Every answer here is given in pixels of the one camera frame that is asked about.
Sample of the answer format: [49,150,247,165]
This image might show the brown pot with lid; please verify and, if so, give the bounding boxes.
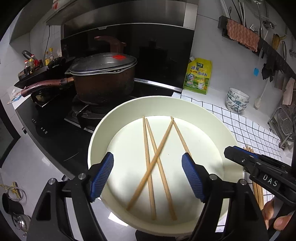
[69,53,137,104]

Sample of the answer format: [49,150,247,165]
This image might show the black range hood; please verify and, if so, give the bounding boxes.
[46,1,198,92]

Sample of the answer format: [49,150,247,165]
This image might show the orange wavy dishcloth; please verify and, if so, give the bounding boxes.
[226,19,260,52]

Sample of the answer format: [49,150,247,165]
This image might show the black hanging rag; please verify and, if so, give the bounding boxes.
[261,57,275,82]

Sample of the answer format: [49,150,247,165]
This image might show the black wall rail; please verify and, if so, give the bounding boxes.
[218,16,295,79]

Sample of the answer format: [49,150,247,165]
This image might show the white hanging brush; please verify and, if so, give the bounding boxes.
[254,78,270,110]

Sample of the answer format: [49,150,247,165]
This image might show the cream round basin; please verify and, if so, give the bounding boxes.
[88,96,244,236]

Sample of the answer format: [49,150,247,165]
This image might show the steel kettle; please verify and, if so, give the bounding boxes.
[11,214,31,237]

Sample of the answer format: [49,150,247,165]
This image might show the pink hanging towel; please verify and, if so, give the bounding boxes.
[282,78,295,105]

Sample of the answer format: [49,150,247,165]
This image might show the wooden chopstick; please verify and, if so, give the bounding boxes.
[142,116,157,220]
[171,116,192,156]
[145,118,177,220]
[242,145,265,211]
[126,120,173,210]

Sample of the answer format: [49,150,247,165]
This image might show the red handled frying pan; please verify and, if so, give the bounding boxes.
[20,77,74,97]

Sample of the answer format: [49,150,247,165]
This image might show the steel dish rack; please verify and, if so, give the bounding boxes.
[268,104,295,150]

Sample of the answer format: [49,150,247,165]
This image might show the person's right hand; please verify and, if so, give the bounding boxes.
[261,199,295,232]

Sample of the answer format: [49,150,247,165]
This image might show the white black checkered cloth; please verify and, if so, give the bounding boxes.
[172,91,292,233]

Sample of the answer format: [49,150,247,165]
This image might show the stacked patterned ceramic bowls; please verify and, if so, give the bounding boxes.
[226,87,250,114]

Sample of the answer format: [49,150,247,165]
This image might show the condiment bottles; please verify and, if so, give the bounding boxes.
[22,50,56,76]

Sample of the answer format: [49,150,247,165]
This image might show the yellow green seasoning pouch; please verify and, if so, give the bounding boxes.
[183,57,212,95]

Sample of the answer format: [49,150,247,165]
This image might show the black gas stove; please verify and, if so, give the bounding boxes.
[16,82,173,179]

